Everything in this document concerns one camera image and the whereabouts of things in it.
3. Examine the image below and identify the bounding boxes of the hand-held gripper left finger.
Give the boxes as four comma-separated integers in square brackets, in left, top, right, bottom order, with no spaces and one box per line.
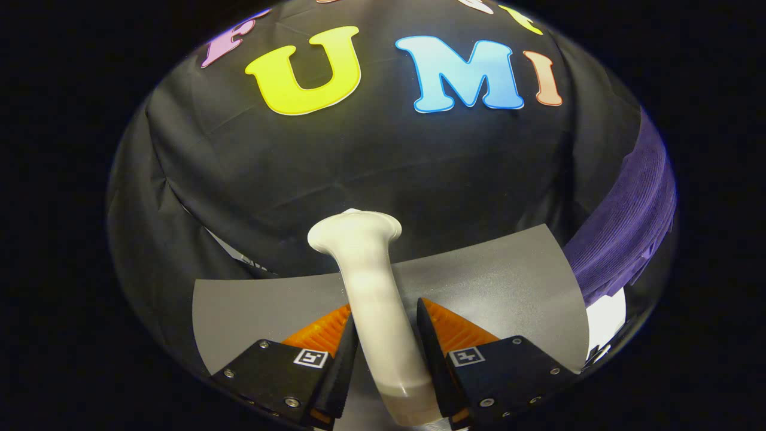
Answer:
[209,303,360,429]

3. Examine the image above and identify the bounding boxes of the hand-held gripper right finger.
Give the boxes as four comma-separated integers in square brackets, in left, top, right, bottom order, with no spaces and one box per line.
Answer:
[416,298,581,429]

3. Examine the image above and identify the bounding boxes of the white garment steamer head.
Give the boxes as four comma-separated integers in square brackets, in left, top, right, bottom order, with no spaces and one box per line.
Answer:
[307,208,445,427]

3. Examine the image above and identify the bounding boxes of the purple corduroy jacket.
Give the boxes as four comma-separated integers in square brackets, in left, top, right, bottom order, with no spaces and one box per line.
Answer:
[563,108,678,308]

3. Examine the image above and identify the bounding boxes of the white flat object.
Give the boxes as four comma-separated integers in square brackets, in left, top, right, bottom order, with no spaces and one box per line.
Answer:
[586,287,627,361]

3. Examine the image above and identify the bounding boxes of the black backdrop cloth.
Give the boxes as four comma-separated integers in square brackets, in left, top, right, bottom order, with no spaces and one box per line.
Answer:
[107,0,646,379]

